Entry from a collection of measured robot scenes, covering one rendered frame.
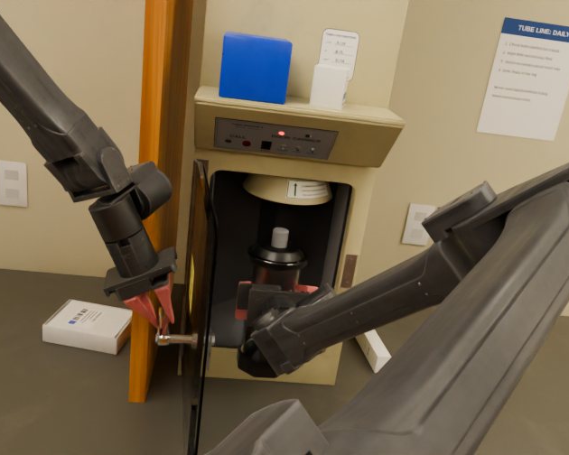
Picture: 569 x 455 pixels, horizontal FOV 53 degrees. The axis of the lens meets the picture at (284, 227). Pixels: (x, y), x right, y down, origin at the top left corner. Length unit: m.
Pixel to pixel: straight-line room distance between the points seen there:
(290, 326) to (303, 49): 0.47
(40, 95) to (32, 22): 0.75
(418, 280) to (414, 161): 0.96
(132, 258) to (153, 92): 0.26
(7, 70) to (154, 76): 0.25
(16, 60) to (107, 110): 0.74
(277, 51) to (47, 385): 0.73
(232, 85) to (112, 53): 0.61
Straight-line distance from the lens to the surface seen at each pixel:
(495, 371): 0.31
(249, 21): 0.97
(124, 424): 1.08
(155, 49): 0.89
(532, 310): 0.35
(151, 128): 0.90
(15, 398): 1.16
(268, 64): 0.86
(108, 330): 1.25
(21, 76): 0.72
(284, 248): 1.00
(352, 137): 0.92
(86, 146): 0.74
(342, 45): 0.98
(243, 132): 0.91
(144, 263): 0.79
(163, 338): 0.81
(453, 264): 0.54
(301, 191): 1.04
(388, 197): 1.52
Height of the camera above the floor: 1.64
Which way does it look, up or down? 20 degrees down
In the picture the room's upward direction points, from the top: 8 degrees clockwise
